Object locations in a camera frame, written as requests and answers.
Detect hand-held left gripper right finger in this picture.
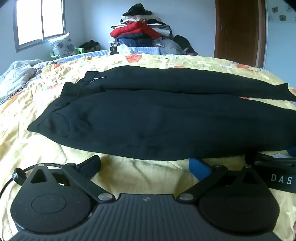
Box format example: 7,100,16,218
177,158,270,205

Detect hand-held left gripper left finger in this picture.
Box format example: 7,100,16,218
25,155,116,204

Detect black pants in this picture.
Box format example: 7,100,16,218
27,65,296,161

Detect yellow carrot print blanket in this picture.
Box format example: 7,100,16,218
0,53,296,241

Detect green plastic chair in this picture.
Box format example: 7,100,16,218
50,46,84,58

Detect grey crumpled quilt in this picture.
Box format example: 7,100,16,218
0,59,51,105

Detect dark bag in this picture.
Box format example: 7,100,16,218
79,40,101,53

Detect floral white pillow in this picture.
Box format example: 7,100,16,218
48,32,78,58

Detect blue mattress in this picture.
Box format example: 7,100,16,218
50,46,163,64

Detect brown wooden door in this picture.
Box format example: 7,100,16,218
214,0,267,69

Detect pile of folded clothes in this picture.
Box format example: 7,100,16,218
109,3,198,56

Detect window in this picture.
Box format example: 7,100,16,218
13,0,67,53

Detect black cable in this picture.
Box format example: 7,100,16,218
0,163,68,202

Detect floral wall stickers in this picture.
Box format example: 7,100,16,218
267,6,295,23

